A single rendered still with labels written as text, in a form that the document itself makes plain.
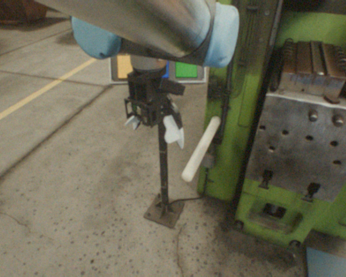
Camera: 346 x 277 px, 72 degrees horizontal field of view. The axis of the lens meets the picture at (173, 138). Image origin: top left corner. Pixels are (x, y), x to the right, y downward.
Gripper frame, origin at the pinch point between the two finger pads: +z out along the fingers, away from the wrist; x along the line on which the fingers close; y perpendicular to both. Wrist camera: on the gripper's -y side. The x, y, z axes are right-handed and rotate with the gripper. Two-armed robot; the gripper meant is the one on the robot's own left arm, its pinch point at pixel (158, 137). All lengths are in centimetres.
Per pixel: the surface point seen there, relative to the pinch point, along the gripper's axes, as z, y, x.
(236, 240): 93, -41, 22
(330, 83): -3, -54, 35
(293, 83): -1, -52, 24
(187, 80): -3.1, -29.5, -8.1
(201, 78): -3.7, -32.5, -4.2
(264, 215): 75, -53, 31
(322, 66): -5, -64, 31
